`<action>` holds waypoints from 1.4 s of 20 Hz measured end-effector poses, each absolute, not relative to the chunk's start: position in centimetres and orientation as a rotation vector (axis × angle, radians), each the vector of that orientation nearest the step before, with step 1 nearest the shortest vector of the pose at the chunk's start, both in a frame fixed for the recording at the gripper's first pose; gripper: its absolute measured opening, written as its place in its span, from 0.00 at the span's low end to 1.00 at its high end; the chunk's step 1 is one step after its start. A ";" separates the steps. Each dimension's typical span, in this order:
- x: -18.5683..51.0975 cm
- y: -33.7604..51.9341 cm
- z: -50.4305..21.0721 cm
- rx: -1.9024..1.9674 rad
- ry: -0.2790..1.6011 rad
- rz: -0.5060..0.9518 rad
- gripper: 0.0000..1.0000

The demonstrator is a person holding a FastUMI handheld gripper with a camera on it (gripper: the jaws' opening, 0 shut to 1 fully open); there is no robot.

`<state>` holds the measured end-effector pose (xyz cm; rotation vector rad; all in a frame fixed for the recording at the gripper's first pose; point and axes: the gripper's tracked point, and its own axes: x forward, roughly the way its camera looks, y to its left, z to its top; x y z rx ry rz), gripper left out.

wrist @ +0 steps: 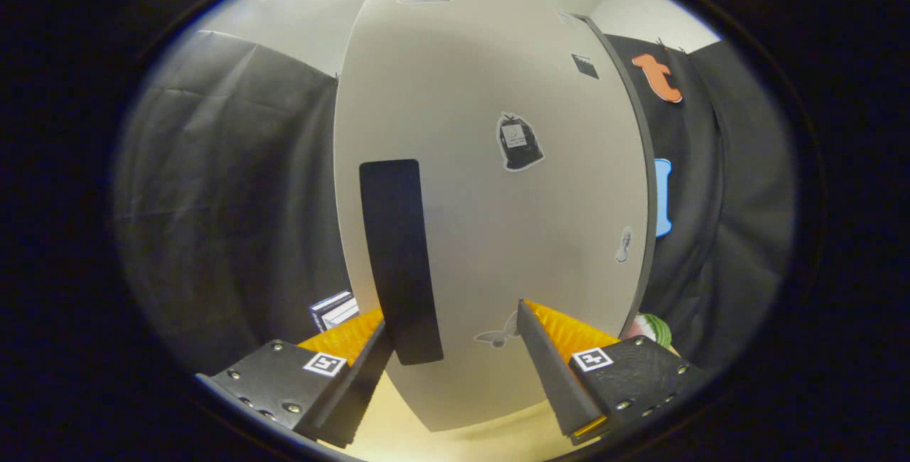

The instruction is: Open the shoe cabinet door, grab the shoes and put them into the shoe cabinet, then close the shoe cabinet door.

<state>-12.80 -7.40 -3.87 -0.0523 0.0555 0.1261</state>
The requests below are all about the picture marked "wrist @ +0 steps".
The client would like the black door handle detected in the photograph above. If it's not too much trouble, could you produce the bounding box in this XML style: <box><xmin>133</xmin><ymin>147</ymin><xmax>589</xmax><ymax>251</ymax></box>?
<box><xmin>359</xmin><ymin>159</ymin><xmax>444</xmax><ymax>366</ymax></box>

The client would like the grey shoe cabinet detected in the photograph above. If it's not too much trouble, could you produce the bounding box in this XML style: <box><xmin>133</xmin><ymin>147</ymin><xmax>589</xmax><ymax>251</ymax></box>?
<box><xmin>333</xmin><ymin>0</ymin><xmax>658</xmax><ymax>433</ymax></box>

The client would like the green white round object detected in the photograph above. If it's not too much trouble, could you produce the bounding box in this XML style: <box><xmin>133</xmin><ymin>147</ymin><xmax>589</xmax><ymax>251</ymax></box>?
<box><xmin>626</xmin><ymin>313</ymin><xmax>673</xmax><ymax>349</ymax></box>

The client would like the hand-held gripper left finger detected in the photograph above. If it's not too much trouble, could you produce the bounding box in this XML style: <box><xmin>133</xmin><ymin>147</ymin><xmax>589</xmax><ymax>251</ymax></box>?
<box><xmin>196</xmin><ymin>308</ymin><xmax>395</xmax><ymax>448</ymax></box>

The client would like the dark striped book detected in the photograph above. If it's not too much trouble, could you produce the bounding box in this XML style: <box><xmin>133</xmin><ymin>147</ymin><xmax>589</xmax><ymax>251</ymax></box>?
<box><xmin>309</xmin><ymin>290</ymin><xmax>355</xmax><ymax>315</ymax></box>

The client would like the black backdrop cloth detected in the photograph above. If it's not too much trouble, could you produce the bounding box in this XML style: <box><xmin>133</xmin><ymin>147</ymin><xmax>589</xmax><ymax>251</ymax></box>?
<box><xmin>114</xmin><ymin>28</ymin><xmax>797</xmax><ymax>377</ymax></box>

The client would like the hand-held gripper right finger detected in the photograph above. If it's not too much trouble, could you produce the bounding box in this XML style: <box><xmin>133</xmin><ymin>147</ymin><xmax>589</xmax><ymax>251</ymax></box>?
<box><xmin>517</xmin><ymin>299</ymin><xmax>708</xmax><ymax>446</ymax></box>

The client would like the white shoe cabinet door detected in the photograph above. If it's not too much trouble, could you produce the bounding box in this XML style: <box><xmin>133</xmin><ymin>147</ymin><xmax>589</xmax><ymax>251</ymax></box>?
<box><xmin>333</xmin><ymin>0</ymin><xmax>649</xmax><ymax>433</ymax></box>

